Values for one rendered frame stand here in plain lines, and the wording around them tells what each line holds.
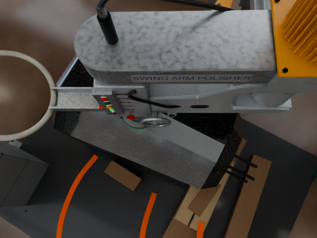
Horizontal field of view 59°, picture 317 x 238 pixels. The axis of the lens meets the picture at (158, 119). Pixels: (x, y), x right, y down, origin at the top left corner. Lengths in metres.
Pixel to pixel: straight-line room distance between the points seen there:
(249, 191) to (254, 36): 1.71
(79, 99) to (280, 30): 1.06
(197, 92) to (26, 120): 2.05
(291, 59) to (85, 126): 1.39
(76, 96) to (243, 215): 1.63
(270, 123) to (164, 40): 1.94
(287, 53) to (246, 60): 0.12
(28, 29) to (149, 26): 2.45
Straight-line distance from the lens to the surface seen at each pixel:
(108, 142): 1.92
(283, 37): 0.99
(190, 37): 0.96
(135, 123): 1.70
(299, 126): 2.84
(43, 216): 2.73
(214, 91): 1.15
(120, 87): 1.06
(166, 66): 0.91
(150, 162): 1.86
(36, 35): 3.26
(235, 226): 2.49
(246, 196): 2.50
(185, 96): 1.19
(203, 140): 1.73
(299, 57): 0.98
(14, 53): 1.72
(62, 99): 1.63
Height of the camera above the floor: 2.51
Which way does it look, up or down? 75 degrees down
